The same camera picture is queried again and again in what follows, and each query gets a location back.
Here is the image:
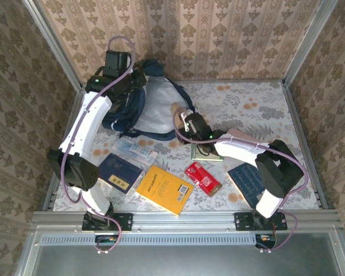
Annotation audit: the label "green edged notebook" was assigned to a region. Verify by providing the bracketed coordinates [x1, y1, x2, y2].
[190, 142, 225, 162]

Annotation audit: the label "tan oval object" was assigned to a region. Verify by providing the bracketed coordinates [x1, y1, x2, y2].
[171, 102, 188, 131]

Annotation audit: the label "navy blue backpack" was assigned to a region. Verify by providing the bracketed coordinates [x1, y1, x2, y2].
[102, 59, 196, 141]

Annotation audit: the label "red packet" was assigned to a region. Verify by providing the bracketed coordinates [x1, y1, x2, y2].
[184, 161, 223, 198]

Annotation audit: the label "blue book with white text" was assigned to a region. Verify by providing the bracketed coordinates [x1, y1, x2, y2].
[227, 163, 267, 209]

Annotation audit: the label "light blue printed booklet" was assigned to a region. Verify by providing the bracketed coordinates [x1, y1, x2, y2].
[111, 137, 159, 167]

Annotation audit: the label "navy book with yellow label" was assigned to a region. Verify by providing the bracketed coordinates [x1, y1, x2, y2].
[97, 153, 144, 196]

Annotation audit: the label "floral tablecloth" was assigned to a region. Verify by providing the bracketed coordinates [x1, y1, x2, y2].
[53, 82, 320, 212]

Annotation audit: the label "grey metal sheet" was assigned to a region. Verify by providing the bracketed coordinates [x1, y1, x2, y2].
[16, 225, 345, 276]

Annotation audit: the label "aluminium back rail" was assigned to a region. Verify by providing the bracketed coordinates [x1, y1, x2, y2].
[82, 79, 287, 86]

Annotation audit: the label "aluminium corner post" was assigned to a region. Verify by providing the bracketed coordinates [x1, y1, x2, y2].
[21, 0, 84, 91]
[283, 0, 340, 87]

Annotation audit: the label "aluminium front rail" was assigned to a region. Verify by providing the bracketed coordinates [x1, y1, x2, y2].
[31, 211, 342, 231]

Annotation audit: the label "aluminium side rail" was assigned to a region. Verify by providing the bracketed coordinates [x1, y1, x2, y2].
[281, 82, 334, 210]
[43, 86, 86, 212]

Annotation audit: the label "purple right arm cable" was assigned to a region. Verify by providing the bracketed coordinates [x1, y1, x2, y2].
[172, 108, 310, 254]

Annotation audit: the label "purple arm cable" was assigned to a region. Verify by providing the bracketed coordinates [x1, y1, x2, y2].
[60, 36, 136, 254]
[172, 108, 310, 254]

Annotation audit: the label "grey slotted cable duct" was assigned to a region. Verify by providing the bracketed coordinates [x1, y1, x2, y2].
[39, 233, 277, 247]

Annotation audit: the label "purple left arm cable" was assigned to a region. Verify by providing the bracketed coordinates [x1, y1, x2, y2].
[60, 36, 136, 254]

